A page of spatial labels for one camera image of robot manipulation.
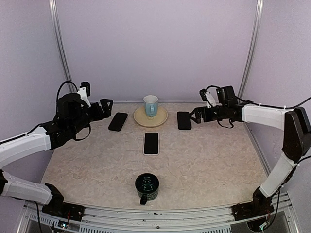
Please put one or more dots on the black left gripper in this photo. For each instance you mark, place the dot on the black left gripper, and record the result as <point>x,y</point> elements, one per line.
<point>106,112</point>

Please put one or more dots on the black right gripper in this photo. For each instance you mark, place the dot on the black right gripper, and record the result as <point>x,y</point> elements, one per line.
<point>198,110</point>

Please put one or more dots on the pink phone case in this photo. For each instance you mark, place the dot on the pink phone case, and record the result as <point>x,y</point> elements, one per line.
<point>143,145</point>

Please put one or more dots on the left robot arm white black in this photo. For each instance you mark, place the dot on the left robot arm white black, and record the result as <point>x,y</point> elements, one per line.
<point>73,113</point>

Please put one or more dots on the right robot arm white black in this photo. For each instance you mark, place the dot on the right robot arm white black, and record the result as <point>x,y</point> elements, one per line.
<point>281,137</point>

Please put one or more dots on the beige plate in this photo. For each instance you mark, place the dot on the beige plate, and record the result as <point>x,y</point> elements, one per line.
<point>150,122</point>

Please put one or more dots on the light blue mug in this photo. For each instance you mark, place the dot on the light blue mug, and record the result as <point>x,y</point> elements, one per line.
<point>150,105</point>

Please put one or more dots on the black mug with green print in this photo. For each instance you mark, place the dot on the black mug with green print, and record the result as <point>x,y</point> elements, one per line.
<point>147,186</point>

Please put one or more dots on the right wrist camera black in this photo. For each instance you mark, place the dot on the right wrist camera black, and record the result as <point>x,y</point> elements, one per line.
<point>208,98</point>

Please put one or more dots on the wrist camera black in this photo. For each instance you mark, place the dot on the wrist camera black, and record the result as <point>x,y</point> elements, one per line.
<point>208,98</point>
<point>85,92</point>

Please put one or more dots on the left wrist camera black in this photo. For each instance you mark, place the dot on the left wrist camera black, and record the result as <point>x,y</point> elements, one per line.
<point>85,92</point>

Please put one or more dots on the aluminium front rail frame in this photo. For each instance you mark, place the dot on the aluminium front rail frame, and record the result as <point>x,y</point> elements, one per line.
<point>219,219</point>

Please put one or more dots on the left aluminium corner post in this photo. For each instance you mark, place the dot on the left aluminium corner post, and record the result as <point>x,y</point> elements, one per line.
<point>60,44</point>

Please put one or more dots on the aluminium corner post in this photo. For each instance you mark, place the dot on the aluminium corner post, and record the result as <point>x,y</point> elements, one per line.
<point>60,44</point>
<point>252,47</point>

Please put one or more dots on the right aluminium corner post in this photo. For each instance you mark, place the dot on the right aluminium corner post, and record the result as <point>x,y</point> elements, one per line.
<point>252,47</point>

